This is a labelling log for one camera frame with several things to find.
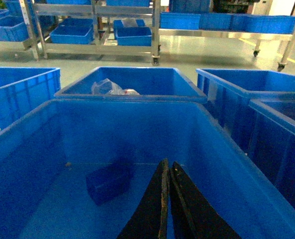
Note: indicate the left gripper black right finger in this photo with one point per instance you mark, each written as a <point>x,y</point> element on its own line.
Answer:
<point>193,216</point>

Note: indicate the far stainless wheeled rack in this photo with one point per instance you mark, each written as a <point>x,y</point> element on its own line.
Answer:
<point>30,29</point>

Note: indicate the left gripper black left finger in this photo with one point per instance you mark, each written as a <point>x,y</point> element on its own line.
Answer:
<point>150,219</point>

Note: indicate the blue bin behind left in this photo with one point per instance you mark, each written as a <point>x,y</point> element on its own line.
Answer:
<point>151,84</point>

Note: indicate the clear plastic bag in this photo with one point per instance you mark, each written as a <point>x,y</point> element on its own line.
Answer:
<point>108,87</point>

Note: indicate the blue bin with red bags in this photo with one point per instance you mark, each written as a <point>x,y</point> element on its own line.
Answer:
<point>272,145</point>

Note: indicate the empty blue bin bottom shelf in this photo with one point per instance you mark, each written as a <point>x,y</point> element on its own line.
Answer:
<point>46,155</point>

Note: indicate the far blue bin centre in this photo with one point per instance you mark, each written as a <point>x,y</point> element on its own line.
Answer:
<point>140,35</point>

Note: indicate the dark blue part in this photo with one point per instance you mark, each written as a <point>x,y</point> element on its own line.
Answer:
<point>106,183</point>

